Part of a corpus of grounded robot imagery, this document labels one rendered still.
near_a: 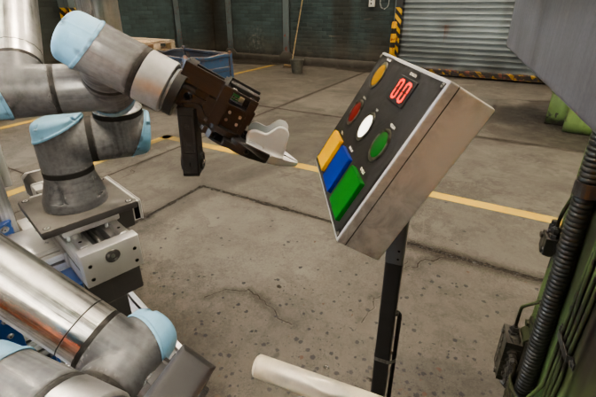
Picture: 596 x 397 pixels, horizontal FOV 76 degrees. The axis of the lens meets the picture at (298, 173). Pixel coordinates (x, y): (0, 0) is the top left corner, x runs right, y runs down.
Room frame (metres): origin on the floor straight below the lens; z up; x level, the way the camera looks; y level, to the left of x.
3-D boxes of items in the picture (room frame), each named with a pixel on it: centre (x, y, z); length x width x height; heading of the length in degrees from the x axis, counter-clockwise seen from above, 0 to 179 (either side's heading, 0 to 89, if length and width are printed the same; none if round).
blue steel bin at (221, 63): (5.53, 1.58, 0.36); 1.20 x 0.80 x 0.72; 49
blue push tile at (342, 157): (0.66, -0.08, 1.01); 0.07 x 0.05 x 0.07; 3
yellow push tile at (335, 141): (0.76, -0.07, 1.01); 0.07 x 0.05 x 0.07; 3
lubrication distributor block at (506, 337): (0.42, -0.32, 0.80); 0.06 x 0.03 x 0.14; 158
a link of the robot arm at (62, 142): (0.89, 0.57, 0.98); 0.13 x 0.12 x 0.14; 116
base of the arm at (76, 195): (0.89, 0.58, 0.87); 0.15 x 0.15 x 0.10
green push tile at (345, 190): (0.56, -0.08, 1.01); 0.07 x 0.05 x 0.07; 3
